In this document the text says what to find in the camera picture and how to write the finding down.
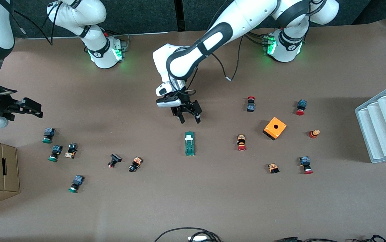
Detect green load switch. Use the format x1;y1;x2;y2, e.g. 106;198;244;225
184;131;196;156

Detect red mushroom button orange block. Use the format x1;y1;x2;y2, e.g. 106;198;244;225
236;134;247;151

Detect black red push button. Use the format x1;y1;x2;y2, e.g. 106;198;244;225
108;154;122;169

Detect red button blue block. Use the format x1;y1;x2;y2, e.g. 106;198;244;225
299;156;313;175
296;99;307;116

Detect white ridged plastic tray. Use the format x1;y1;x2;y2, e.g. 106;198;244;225
355;80;386;164

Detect green push button switch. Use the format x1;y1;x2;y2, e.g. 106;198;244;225
48;145;63;162
42;127;55;144
68;174;85;193

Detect black orange selector switch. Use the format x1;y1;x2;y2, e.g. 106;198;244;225
128;156;143;173

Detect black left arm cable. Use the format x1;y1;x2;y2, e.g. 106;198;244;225
211;35;245;82

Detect orange button enclosure box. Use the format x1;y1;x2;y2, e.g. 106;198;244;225
263;117;287;140

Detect black vertical post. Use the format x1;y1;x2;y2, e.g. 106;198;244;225
175;0;185;32

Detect black base cable bundle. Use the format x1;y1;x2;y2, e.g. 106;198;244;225
243;31;268;46

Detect black cable loop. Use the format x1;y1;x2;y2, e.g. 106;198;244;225
154;227;222;242

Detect black tangled cable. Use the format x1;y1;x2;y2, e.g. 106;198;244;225
353;234;386;242

